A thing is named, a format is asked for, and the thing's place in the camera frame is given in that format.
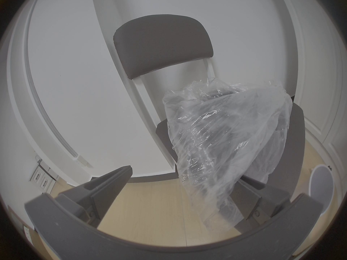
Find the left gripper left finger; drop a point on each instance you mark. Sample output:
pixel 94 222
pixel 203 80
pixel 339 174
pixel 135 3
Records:
pixel 105 191

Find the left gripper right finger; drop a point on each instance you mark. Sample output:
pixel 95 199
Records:
pixel 267 203

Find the white trash bin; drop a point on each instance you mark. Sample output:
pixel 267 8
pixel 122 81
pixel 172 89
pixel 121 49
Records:
pixel 321 188

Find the clear plastic bag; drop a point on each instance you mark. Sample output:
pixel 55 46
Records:
pixel 217 134

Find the white wardrobe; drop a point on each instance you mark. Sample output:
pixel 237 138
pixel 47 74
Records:
pixel 314 72

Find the dark grey white-framed chair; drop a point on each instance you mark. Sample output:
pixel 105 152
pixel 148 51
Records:
pixel 160 45

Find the white wall socket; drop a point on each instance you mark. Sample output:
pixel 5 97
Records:
pixel 40 178

